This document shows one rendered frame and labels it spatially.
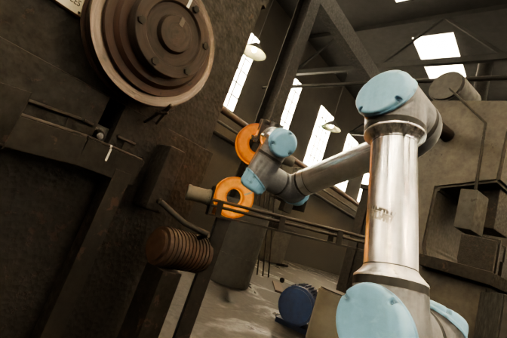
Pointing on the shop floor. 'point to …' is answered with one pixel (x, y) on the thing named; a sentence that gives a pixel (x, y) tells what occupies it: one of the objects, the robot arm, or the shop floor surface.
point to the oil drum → (240, 250)
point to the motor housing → (163, 278)
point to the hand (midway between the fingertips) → (258, 139)
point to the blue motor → (296, 306)
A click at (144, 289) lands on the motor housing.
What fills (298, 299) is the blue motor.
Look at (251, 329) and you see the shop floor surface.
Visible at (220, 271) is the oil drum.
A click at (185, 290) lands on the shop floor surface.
